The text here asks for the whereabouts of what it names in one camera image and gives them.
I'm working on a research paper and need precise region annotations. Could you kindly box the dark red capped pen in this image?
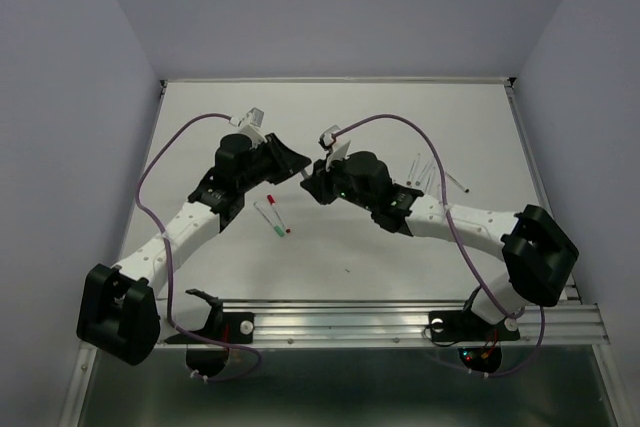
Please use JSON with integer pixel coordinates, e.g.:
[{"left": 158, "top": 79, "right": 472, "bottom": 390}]
[{"left": 406, "top": 153, "right": 421, "bottom": 186}]

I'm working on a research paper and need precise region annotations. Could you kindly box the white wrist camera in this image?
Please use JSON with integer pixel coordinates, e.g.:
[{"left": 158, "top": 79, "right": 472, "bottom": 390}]
[
  {"left": 319, "top": 125, "right": 351, "bottom": 171},
  {"left": 229, "top": 108, "right": 266, "bottom": 147}
]

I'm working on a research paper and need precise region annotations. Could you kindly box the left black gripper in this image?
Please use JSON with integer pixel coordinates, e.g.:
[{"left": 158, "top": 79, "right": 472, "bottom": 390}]
[{"left": 238, "top": 132, "right": 311, "bottom": 193}]

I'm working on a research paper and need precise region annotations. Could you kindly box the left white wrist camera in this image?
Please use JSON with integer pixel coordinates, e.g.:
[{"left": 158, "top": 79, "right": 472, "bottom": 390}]
[{"left": 229, "top": 108, "right": 266, "bottom": 147}]

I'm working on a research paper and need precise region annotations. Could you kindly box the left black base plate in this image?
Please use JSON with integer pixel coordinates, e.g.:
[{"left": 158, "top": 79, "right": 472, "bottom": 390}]
[{"left": 164, "top": 287, "right": 255, "bottom": 378}]

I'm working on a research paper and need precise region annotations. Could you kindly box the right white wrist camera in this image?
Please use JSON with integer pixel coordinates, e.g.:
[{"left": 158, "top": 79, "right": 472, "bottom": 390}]
[{"left": 319, "top": 125, "right": 351, "bottom": 171}]

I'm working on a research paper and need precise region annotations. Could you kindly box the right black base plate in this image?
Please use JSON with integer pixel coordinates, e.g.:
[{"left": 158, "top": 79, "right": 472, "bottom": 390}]
[{"left": 422, "top": 302, "right": 521, "bottom": 374}]

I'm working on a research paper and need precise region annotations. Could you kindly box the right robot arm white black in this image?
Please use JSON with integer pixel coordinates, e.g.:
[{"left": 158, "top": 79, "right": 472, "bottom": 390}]
[{"left": 300, "top": 152, "right": 579, "bottom": 337}]

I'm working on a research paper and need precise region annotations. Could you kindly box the aluminium front rail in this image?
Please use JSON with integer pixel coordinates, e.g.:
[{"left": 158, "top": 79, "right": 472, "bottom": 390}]
[{"left": 82, "top": 302, "right": 612, "bottom": 348}]

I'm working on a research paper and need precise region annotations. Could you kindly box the green white pen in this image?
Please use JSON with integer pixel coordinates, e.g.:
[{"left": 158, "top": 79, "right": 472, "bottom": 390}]
[{"left": 253, "top": 202, "right": 286, "bottom": 238}]

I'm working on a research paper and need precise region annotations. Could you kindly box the purple capped pen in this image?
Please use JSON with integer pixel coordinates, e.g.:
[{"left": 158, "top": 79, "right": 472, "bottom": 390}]
[{"left": 424, "top": 168, "right": 437, "bottom": 194}]

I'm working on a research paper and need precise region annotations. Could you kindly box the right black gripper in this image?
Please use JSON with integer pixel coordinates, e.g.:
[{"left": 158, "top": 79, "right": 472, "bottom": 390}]
[{"left": 301, "top": 150, "right": 376, "bottom": 211}]

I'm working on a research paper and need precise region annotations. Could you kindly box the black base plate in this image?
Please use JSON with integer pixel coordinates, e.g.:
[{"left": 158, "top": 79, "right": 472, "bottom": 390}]
[
  {"left": 422, "top": 302, "right": 521, "bottom": 374},
  {"left": 164, "top": 287, "right": 255, "bottom": 378}
]

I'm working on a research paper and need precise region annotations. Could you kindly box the grey pen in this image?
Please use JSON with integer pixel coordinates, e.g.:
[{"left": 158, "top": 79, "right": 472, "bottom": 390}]
[{"left": 415, "top": 158, "right": 435, "bottom": 186}]

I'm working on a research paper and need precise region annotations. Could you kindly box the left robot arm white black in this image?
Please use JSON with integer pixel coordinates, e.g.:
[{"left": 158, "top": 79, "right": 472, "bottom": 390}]
[{"left": 76, "top": 133, "right": 311, "bottom": 365}]

